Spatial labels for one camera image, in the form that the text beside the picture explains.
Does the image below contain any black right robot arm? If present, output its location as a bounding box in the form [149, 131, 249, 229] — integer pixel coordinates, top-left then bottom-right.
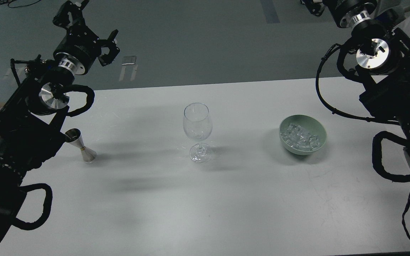
[300, 0, 410, 215]

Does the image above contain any pile of ice cubes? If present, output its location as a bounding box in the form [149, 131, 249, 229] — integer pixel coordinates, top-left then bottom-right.
[280, 123, 322, 152]

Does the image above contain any clear wine glass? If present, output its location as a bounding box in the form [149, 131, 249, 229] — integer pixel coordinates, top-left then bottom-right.
[183, 102, 213, 163]

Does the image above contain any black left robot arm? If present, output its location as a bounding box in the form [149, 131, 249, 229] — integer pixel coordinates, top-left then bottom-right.
[0, 0, 120, 243]

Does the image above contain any steel double jigger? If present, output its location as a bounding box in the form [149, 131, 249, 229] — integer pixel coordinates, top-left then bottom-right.
[65, 128, 97, 164]

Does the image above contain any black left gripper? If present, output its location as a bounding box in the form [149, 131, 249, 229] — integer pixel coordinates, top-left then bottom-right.
[53, 0, 120, 75]

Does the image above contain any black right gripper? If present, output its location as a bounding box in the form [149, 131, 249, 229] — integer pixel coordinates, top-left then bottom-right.
[300, 0, 377, 28]

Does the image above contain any metal floor plate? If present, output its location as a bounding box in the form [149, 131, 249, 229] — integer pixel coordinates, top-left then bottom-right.
[121, 55, 137, 65]

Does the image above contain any green ceramic bowl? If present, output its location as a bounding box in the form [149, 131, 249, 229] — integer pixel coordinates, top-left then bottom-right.
[278, 114, 327, 156]

